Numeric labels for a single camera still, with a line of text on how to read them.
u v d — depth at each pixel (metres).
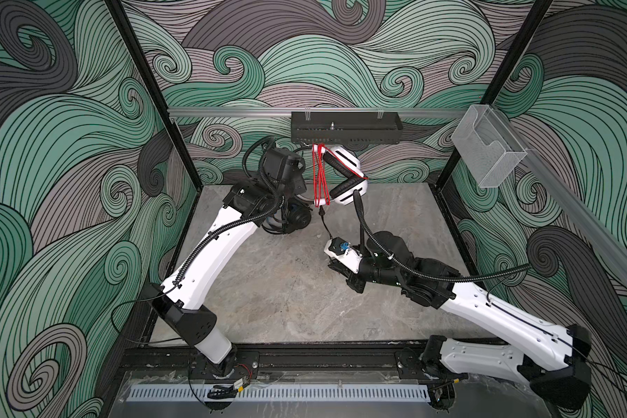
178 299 0.40
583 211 0.59
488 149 0.77
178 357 0.75
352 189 0.60
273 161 0.49
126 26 0.74
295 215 0.98
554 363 0.38
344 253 0.54
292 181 0.61
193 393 0.69
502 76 0.83
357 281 0.58
